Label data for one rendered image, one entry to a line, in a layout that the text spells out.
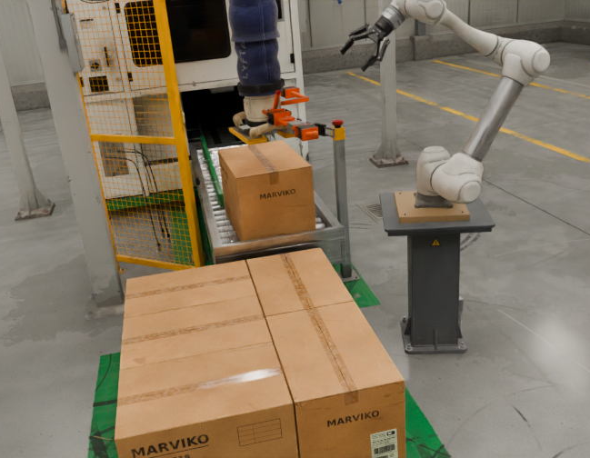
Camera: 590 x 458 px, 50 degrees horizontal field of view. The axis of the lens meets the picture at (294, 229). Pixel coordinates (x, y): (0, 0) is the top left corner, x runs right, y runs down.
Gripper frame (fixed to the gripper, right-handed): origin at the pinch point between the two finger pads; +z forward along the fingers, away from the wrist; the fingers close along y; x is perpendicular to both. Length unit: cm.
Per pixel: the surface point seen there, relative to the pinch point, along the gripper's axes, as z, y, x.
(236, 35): 26, -57, 0
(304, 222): 70, 1, 70
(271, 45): 17.6, -45.3, 9.3
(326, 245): 71, 16, 78
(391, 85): -57, -156, 310
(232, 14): 20, -62, -6
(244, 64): 33, -49, 9
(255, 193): 75, -18, 45
